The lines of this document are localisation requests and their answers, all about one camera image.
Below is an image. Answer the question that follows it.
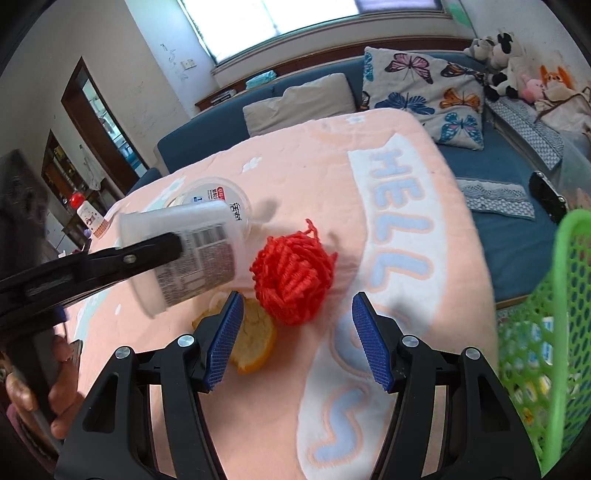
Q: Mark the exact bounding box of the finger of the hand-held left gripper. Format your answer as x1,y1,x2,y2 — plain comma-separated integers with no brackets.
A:
0,232,183,309

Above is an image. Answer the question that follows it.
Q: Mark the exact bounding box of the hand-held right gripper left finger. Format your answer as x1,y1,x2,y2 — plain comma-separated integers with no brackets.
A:
54,292,245,480

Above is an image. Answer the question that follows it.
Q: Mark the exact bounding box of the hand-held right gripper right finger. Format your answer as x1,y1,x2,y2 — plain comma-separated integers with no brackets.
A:
352,292,541,480

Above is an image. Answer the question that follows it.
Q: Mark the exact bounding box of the orange peel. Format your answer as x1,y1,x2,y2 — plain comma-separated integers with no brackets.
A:
191,292,279,376

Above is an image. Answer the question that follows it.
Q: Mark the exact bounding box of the translucent labelled plastic cup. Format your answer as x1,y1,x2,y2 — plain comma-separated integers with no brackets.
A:
119,199,245,318

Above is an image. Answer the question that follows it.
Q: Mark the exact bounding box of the round clear plastic tub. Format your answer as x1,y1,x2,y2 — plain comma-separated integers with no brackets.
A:
164,176,253,245

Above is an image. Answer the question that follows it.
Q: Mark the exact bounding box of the red foam fruit net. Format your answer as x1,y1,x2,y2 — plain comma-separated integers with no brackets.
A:
249,218,339,326

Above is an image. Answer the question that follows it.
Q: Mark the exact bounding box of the green plastic basket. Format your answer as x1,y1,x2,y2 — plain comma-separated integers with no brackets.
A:
496,210,591,476

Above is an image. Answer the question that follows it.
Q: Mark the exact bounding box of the person's left hand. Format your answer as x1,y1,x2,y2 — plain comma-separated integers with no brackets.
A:
48,335,86,441

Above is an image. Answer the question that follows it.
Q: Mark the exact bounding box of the red capped white bottle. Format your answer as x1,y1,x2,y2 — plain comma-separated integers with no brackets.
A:
69,193,112,241

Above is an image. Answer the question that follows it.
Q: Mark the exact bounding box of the wooden shelf cabinet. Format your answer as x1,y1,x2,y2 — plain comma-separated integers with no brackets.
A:
41,129,105,222

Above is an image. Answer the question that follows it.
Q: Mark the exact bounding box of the pink printed blanket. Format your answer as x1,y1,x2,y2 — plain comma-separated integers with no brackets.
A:
69,108,499,480

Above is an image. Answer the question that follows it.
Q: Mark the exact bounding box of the wooden doorway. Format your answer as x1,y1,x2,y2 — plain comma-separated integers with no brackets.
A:
61,56,162,197

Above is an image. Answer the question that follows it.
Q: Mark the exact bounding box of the blue sofa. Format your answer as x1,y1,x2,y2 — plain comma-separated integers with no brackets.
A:
127,51,591,305

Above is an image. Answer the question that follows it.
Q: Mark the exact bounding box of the grey patterned cloth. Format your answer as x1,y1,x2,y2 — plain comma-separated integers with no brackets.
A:
457,179,536,221

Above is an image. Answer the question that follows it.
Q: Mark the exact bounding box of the teal tissue packet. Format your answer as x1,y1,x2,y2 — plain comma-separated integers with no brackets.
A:
245,70,277,89

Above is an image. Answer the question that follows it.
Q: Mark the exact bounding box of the beige pillow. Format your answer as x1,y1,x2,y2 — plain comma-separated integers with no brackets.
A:
242,73,358,137

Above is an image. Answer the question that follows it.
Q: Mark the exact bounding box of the butterfly print cushion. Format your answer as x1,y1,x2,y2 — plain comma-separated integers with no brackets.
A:
360,46,486,151

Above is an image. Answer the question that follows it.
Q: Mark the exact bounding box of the clear storage box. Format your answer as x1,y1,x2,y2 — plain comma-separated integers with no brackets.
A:
551,129,591,217

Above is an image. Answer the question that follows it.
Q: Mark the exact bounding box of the window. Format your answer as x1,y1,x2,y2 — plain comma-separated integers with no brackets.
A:
178,0,446,65

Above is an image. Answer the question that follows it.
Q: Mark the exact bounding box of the pink plush toy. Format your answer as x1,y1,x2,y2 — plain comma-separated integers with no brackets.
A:
519,78,546,102

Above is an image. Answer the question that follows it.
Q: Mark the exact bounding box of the beige printed cloth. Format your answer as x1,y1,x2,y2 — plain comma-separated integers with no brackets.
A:
538,85,591,134

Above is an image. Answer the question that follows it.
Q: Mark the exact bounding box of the cow plush toy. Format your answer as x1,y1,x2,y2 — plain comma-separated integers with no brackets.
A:
482,31,527,102

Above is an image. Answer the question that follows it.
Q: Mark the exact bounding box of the grey white plush toy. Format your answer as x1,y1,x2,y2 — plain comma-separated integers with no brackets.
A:
464,37,495,61

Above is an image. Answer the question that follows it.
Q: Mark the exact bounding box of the orange fox plush toy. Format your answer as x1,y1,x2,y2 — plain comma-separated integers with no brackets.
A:
539,65,575,100

